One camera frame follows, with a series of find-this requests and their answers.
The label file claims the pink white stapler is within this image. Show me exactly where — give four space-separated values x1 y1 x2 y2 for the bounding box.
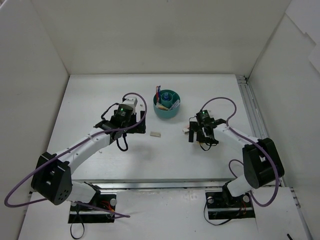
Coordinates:
182 126 190 135

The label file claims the beige eraser block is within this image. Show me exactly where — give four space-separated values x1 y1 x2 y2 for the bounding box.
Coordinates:
150 131 161 138

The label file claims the orange pen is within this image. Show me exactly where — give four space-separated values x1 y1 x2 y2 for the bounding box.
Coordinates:
155 102 169 111

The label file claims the clear spray bottle blue cap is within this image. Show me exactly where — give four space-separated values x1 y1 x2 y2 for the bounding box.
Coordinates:
163 92 169 101

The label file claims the red pen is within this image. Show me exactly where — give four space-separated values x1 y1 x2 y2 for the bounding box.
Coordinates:
155 85 161 103

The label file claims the blue pen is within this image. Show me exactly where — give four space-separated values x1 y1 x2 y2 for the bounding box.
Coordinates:
158 88 161 103

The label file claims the yellow highlighter pen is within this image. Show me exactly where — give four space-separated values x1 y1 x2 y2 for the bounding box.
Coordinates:
170 99 180 110

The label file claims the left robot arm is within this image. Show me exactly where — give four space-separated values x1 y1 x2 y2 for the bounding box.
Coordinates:
31 99 146 210

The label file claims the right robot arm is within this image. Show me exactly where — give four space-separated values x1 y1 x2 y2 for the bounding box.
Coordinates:
188 110 285 207

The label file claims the teal round organizer container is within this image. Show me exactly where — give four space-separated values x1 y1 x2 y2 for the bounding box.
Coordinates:
153 89 181 119

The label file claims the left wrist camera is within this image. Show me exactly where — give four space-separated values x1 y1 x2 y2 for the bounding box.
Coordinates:
122 96 138 112

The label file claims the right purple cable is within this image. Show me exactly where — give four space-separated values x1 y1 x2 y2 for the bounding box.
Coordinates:
199 96 280 208

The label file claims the purple cable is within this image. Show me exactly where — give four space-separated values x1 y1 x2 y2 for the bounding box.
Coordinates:
199 96 280 208
4 92 147 220

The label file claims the aluminium rail right side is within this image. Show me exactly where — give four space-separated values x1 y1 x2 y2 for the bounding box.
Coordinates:
235 75 285 187

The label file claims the aluminium rail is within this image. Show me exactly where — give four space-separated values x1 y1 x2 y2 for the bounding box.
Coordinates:
73 178 231 191
235 75 285 187

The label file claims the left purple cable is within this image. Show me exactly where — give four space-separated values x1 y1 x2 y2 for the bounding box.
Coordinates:
4 92 147 220

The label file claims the aluminium rail front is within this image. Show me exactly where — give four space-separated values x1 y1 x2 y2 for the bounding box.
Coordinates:
73 178 231 191

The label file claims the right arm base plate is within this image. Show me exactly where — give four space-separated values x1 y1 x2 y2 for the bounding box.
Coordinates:
204 191 256 222

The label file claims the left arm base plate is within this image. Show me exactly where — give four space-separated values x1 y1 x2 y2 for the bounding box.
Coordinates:
68 193 117 224

